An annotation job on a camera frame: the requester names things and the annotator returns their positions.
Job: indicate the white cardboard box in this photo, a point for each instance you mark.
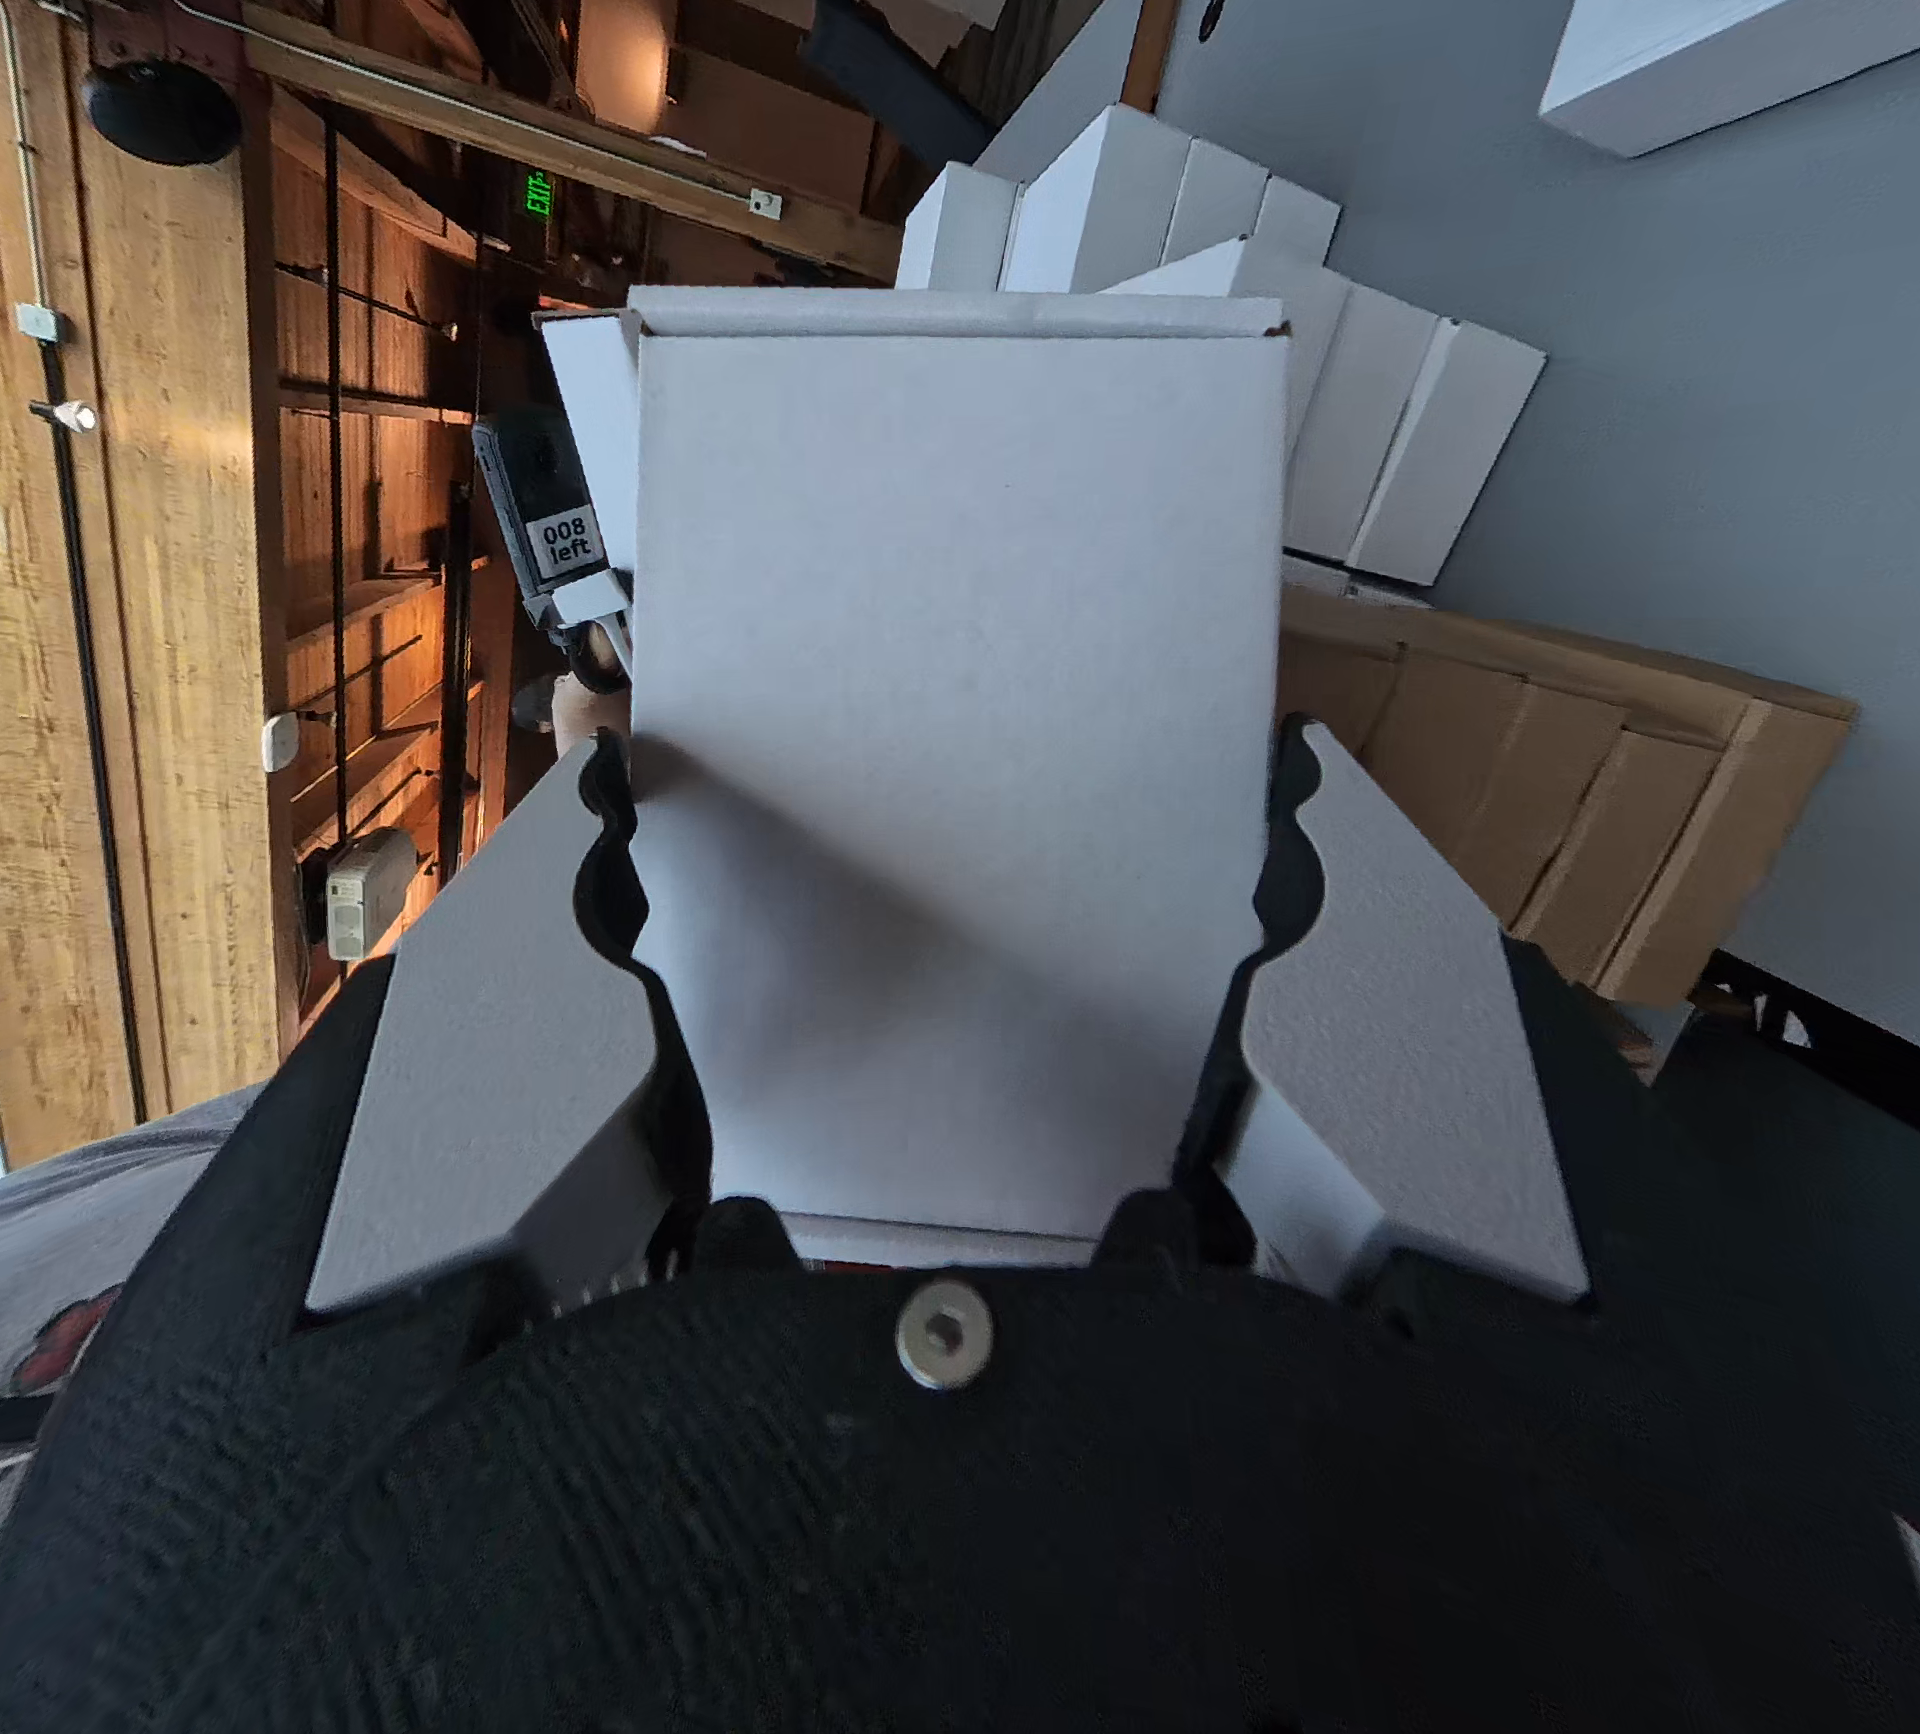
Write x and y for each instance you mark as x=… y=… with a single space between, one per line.
x=1725 y=39
x=960 y=655
x=592 y=444

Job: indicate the white wall device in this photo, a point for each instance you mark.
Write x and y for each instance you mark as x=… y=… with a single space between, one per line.
x=368 y=894

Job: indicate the green exit sign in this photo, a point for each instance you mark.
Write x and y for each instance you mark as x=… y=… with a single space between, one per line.
x=540 y=195

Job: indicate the stack of brown cardboard boxes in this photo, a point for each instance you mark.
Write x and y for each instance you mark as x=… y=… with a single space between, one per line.
x=1574 y=774

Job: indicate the grey junction box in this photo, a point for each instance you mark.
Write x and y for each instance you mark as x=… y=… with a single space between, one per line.
x=42 y=320

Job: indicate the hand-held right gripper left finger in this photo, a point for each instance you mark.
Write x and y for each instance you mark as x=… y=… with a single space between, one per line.
x=495 y=1104

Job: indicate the wall spotlight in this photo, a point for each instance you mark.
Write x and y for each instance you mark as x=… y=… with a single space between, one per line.
x=69 y=416

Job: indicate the small white wall sensor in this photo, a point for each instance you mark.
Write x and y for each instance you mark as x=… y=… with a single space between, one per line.
x=280 y=745

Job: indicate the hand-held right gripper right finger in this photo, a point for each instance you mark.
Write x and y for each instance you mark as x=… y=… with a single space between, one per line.
x=1394 y=1074

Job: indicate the stack of white boxes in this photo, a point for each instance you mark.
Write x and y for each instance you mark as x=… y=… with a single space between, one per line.
x=1394 y=415

